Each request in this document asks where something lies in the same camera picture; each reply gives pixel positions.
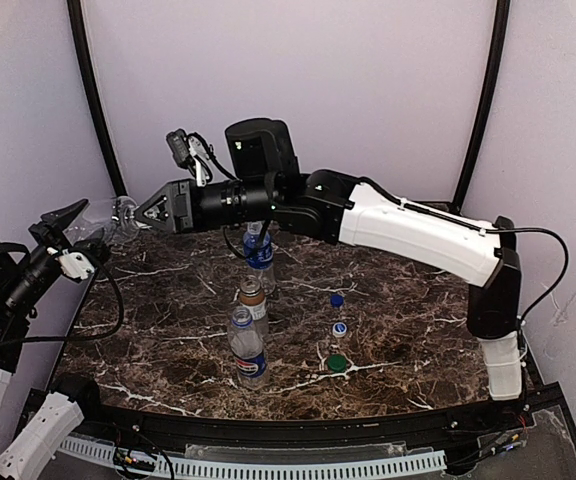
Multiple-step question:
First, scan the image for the clear white cap bottle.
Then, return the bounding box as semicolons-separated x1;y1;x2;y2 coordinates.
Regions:
65;196;151;246

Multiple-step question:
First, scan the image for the blue label water bottle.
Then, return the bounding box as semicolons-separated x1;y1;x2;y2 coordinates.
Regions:
242;221;276;295

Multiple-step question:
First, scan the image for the green cap coffee bottle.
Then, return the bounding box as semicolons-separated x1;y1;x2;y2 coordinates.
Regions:
238;275;269;339

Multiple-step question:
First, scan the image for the Pepsi label bottle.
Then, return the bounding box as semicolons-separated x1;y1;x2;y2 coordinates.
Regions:
227;306;269;390

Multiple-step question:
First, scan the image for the dark blue bottle cap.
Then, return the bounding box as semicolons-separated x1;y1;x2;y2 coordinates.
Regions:
330;294;344;308

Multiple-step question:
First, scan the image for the green bottle cap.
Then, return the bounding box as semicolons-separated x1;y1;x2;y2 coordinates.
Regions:
326;354;348;373

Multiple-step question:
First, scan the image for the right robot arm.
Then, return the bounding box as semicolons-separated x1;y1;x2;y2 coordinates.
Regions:
135;118;523;401

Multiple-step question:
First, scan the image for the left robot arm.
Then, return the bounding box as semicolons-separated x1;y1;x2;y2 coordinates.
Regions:
0;199;89;408

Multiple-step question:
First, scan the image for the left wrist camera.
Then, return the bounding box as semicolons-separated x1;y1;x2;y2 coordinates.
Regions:
47;247;95;282

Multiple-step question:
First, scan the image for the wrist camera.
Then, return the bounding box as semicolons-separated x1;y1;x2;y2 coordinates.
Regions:
166;129;215;187
47;247;95;282

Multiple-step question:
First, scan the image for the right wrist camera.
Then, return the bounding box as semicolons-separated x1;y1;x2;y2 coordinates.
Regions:
166;129;215;187

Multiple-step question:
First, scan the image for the left black frame post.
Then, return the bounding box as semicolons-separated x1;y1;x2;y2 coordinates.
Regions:
66;0;127;196

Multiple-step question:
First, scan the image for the black frame post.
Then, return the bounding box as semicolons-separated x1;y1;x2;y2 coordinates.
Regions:
66;0;127;196
450;0;511;214

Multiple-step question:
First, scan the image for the white slotted cable duct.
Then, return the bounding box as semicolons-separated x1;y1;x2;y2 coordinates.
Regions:
58;435;446;480

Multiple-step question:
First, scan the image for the right black frame post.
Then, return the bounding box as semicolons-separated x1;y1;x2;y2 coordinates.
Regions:
450;0;511;214

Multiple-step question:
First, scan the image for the black front rail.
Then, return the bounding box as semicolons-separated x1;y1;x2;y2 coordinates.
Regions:
76;400;524;451

